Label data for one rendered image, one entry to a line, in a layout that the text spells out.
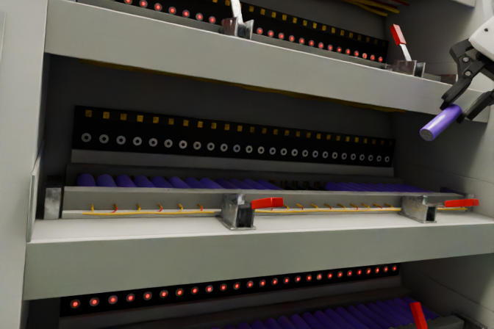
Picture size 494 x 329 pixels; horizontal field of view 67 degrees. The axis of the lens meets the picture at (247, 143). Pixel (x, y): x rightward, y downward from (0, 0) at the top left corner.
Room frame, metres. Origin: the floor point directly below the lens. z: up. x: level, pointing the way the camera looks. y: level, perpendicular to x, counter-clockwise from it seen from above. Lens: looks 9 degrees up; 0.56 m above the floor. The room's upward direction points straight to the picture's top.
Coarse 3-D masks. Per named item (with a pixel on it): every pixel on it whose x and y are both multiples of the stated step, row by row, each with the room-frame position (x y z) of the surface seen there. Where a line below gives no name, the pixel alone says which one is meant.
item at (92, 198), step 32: (64, 192) 0.33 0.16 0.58; (96, 192) 0.34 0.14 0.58; (128, 192) 0.36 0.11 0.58; (160, 192) 0.37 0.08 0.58; (192, 192) 0.39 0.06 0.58; (224, 192) 0.40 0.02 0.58; (256, 192) 0.42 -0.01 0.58; (288, 192) 0.44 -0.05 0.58; (320, 192) 0.47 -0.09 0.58; (352, 192) 0.49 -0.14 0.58; (384, 192) 0.53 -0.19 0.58; (416, 192) 0.56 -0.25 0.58
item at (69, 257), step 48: (48, 192) 0.32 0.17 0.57; (480, 192) 0.59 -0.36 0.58; (48, 240) 0.29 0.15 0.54; (96, 240) 0.30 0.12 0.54; (144, 240) 0.32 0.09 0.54; (192, 240) 0.34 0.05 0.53; (240, 240) 0.36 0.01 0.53; (288, 240) 0.39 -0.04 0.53; (336, 240) 0.42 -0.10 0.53; (384, 240) 0.45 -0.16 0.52; (432, 240) 0.49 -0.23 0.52; (480, 240) 0.54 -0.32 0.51; (48, 288) 0.30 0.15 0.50; (96, 288) 0.31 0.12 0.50; (144, 288) 0.33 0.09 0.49
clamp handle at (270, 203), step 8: (240, 200) 0.37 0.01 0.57; (256, 200) 0.33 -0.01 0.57; (264, 200) 0.32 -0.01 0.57; (272, 200) 0.31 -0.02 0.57; (280, 200) 0.32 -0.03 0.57; (240, 208) 0.36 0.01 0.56; (248, 208) 0.36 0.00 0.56; (256, 208) 0.33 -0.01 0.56; (264, 208) 0.33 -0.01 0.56; (272, 208) 0.33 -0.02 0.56
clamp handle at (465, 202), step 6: (426, 198) 0.50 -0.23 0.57; (426, 204) 0.49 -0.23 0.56; (432, 204) 0.48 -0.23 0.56; (438, 204) 0.47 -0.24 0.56; (444, 204) 0.47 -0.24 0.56; (450, 204) 0.46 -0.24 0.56; (456, 204) 0.45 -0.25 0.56; (462, 204) 0.44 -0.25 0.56; (468, 204) 0.44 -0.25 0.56; (474, 204) 0.43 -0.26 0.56
